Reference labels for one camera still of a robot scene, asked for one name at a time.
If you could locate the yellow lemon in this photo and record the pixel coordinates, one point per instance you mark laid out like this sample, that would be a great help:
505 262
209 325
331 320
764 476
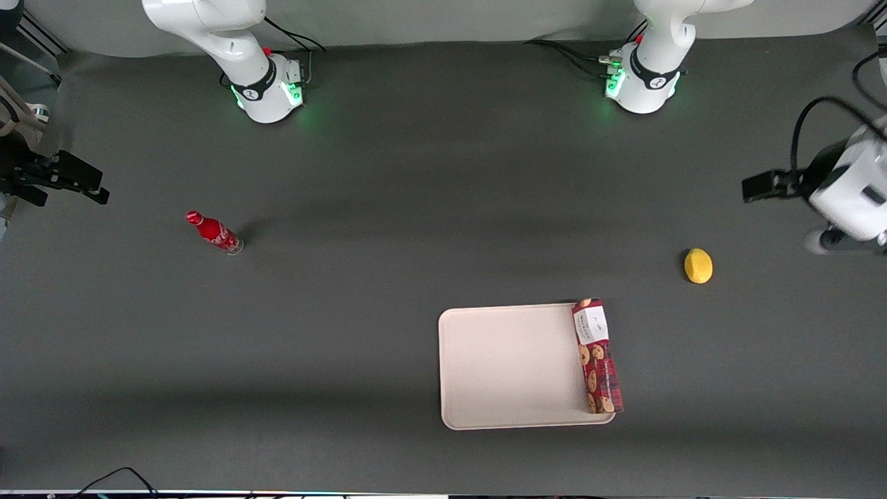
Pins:
698 266

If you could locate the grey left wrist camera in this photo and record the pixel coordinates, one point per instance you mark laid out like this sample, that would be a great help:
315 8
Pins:
835 240

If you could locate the red cookie box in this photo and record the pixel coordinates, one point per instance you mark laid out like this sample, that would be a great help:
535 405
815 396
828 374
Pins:
597 357

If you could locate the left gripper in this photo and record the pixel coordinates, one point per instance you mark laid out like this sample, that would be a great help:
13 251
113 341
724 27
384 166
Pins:
820 168

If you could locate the black aluminium frame rail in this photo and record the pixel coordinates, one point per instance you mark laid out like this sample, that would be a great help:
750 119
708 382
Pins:
43 34

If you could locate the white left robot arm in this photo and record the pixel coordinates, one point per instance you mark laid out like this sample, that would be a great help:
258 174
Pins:
648 76

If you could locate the cream plastic tray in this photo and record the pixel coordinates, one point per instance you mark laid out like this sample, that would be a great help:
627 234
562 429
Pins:
513 365

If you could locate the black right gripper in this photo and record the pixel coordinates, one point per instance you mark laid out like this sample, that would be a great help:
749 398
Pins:
15 168

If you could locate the red cola bottle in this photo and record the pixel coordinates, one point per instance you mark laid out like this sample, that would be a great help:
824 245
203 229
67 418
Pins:
213 231

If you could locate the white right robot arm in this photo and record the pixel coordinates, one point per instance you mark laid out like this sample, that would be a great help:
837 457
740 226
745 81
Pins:
242 62

